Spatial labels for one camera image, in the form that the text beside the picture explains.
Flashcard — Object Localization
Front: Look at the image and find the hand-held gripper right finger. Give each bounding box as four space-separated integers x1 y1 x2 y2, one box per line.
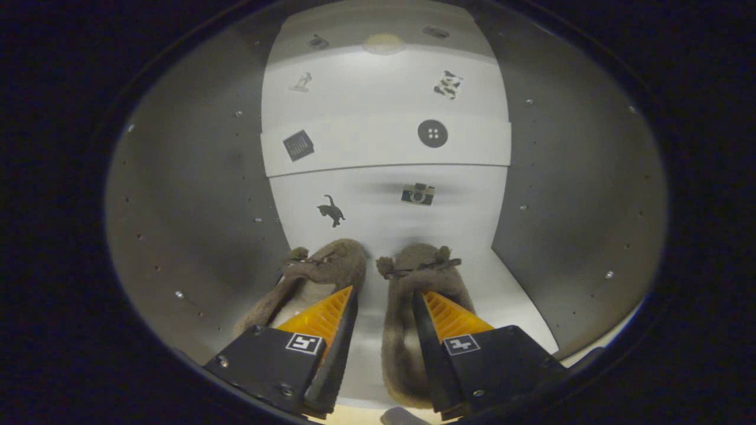
411 289 569 421

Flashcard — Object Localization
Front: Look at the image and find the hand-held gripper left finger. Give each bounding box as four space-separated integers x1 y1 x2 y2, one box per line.
203 286 360 420

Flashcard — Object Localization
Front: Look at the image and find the brown fuzzy shoe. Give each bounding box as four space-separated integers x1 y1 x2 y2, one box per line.
376 243 477 410
233 238 368 340

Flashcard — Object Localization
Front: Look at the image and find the grey shoe cabinet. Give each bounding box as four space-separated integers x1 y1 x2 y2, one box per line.
105 0 668 409

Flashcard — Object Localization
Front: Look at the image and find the round cabinet lamp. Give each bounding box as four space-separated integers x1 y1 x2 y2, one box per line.
363 32 406 56

